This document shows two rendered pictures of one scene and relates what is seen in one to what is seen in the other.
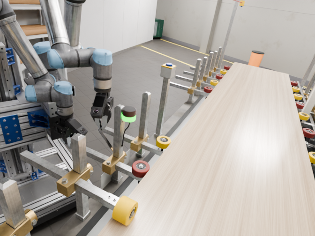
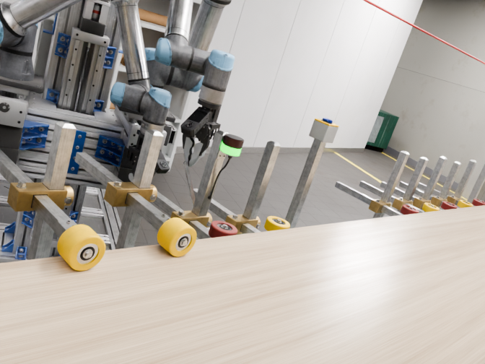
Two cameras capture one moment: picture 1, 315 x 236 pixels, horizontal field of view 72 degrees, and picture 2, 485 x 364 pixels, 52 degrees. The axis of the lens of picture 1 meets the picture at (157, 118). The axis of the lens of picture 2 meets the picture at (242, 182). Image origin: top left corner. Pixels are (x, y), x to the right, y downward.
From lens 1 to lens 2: 0.67 m
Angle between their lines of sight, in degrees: 21
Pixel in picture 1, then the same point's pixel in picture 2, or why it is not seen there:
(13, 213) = (57, 167)
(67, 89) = (164, 97)
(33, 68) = (133, 66)
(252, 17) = not seen: outside the picture
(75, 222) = not seen: hidden behind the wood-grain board
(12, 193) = (67, 139)
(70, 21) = (201, 25)
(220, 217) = (308, 306)
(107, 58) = (225, 61)
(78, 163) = (141, 170)
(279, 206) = (421, 341)
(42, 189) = not seen: hidden behind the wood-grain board
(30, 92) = (119, 89)
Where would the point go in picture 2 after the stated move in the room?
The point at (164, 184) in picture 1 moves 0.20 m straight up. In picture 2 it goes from (247, 252) to (270, 184)
